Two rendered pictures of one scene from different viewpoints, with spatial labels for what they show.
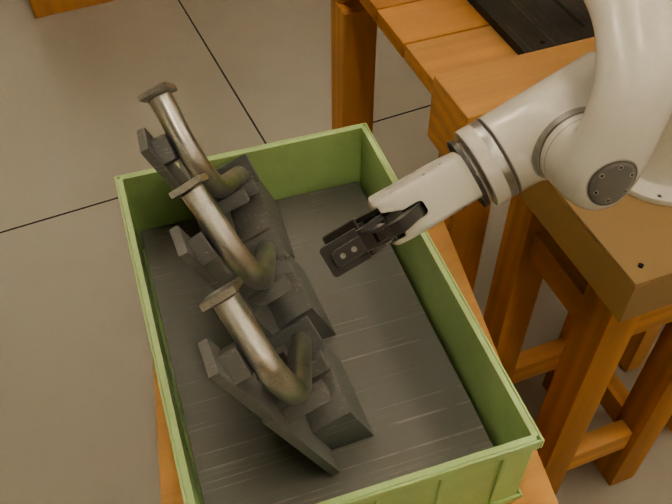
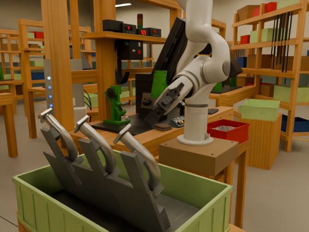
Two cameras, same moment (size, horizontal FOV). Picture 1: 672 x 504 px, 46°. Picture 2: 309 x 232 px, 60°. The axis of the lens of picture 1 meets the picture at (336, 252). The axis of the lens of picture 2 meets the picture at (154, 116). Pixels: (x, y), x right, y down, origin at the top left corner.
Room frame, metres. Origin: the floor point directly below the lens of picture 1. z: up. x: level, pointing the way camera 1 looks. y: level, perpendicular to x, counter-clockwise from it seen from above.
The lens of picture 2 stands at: (-0.08, 0.39, 1.35)
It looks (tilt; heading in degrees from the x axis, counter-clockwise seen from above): 12 degrees down; 328
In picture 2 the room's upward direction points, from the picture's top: straight up
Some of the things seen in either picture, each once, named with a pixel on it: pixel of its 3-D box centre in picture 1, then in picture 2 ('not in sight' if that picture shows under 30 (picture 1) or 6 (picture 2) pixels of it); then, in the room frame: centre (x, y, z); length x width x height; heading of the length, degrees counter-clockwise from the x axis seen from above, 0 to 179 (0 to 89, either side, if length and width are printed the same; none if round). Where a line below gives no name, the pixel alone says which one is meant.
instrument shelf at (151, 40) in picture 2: not in sight; (134, 38); (1.96, -0.71, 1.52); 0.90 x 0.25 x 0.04; 111
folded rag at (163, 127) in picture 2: not in sight; (162, 127); (1.34, -0.58, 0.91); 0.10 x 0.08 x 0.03; 11
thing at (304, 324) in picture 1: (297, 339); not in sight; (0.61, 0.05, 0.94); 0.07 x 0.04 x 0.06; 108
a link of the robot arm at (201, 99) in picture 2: not in sight; (203, 82); (0.93, -0.55, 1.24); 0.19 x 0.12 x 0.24; 48
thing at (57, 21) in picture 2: not in sight; (131, 58); (2.00, -0.70, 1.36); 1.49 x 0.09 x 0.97; 111
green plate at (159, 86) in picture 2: not in sight; (161, 84); (1.63, -0.76, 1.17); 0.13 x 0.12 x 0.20; 111
